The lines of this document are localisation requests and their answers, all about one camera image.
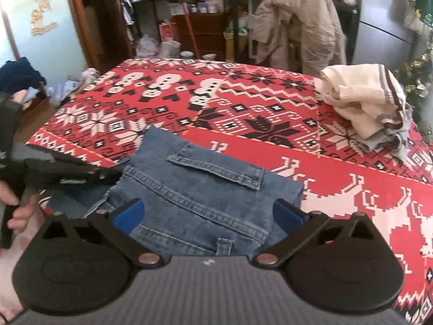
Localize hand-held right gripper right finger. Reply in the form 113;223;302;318
251;198;382;270

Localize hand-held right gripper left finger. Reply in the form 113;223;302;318
40;198;170;270

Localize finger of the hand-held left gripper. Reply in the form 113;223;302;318
28;155;124;191

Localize blue denim shorts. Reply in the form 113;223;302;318
45;126;305;258

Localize person's left hand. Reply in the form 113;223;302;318
0;179;44;235

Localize dark blue knit cloth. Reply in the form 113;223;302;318
0;56;47;98

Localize red patterned blanket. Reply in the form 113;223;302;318
25;57;433;325

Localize grey garment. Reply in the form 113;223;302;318
356;103;414;164

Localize dark wooden door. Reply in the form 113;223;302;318
66;0;136;72

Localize printed white plastic bag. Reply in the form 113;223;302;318
135;34;160;58

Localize white knit sweater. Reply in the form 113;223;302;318
319;63;407;140

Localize plain white plastic bag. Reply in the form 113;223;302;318
159;40;182;60

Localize red printed box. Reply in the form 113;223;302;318
159;20;174;43

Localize red broom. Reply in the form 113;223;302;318
182;2;199;60

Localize wooden dresser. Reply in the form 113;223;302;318
172;11;235;60

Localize small Christmas tree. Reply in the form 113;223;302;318
393;39;433;124

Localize beige jacket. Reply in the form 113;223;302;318
250;0;348;74

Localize black desk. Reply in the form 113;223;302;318
133;0;359;65

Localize grey refrigerator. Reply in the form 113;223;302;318
352;0;419;67

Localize green printed curtain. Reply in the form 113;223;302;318
410;0;433;32

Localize gold wall decoration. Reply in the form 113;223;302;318
29;0;59;38

